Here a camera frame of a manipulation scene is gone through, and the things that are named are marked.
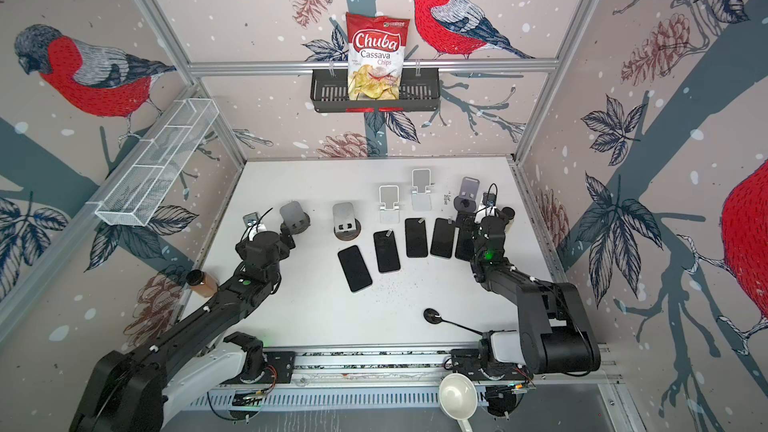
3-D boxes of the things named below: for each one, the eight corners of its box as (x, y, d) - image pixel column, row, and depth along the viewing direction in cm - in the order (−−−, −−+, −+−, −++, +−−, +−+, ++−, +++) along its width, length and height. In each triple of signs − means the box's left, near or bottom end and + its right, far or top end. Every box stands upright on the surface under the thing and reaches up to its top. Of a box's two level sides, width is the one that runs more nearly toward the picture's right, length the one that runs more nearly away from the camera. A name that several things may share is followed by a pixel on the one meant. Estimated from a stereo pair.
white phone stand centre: (380, 223, 103) (378, 204, 95) (380, 204, 109) (379, 185, 100) (399, 223, 103) (399, 204, 95) (398, 204, 109) (399, 185, 100)
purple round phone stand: (455, 211, 107) (460, 192, 99) (452, 195, 112) (457, 176, 104) (474, 211, 107) (481, 192, 99) (471, 195, 112) (477, 176, 104)
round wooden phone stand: (332, 240, 99) (328, 229, 93) (336, 214, 106) (333, 202, 100) (359, 240, 99) (357, 229, 93) (361, 214, 106) (359, 202, 100)
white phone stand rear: (411, 211, 107) (413, 194, 99) (410, 187, 115) (412, 169, 107) (429, 211, 107) (432, 194, 99) (427, 187, 115) (430, 169, 107)
